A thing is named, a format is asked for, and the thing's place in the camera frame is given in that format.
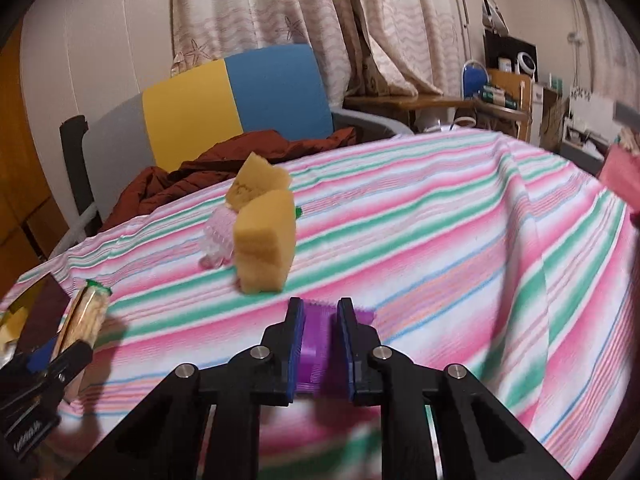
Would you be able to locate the purple plastic brush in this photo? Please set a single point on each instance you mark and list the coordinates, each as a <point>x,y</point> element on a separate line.
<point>317,345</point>

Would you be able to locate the black monitor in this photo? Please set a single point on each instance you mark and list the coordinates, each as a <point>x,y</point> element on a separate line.
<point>500,47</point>

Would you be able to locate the brown cardboard box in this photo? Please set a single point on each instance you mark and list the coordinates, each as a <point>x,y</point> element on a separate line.
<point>547,115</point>

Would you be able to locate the clear biscuit packet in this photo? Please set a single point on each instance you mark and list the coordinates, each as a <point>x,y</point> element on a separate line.
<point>89,310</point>

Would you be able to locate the wooden wardrobe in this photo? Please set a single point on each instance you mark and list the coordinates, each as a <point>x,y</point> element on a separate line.
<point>22,160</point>

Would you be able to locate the green cylindrical container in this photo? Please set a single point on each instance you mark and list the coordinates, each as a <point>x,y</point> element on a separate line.
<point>500,97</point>

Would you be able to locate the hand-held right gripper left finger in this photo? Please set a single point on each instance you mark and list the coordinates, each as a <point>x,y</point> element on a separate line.
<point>296,350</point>

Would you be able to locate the pink plastic brush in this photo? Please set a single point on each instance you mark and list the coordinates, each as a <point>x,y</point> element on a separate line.
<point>220,235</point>

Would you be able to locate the yellow sponge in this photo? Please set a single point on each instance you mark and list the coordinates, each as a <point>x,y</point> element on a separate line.
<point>255,182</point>
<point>265,245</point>

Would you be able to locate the yellow blue grey chair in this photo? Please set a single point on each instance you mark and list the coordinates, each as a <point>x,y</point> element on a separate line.
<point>210,105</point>

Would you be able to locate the blue round appliance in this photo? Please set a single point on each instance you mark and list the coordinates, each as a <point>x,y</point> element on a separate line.
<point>474,80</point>

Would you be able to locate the metal lamp pole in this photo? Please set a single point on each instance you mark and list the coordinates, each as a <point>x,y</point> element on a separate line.
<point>462,5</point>

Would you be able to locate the white round device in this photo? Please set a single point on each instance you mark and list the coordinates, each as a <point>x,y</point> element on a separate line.
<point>525,65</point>

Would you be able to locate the striped tablecloth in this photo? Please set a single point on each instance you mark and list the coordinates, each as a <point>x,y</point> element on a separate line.
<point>425,240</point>

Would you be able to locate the wooden desk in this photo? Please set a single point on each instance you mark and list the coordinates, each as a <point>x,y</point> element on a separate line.
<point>425,102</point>

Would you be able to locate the dark red gold box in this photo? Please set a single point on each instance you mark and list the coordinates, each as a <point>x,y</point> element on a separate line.
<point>35,310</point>

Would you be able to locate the white printed box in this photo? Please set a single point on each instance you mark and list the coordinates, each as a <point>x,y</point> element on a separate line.
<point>592,112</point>

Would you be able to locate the patterned beige curtain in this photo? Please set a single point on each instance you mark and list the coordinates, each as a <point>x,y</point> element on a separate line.
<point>310,15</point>

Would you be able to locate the small green object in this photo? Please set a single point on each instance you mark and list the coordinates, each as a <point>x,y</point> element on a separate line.
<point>298,211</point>

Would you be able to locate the dark red jacket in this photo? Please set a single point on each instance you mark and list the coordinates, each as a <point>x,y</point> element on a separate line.
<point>210,170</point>

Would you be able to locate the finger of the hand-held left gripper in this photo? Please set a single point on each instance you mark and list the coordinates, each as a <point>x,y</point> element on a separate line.
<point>75,355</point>
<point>40,357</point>

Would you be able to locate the white steam iron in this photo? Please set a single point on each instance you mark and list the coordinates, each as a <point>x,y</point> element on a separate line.
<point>495,15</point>

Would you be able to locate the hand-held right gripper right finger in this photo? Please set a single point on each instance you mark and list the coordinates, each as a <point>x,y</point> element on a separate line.
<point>346,350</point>

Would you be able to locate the wooden box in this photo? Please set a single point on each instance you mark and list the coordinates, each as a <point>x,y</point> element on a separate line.
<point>505,82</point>

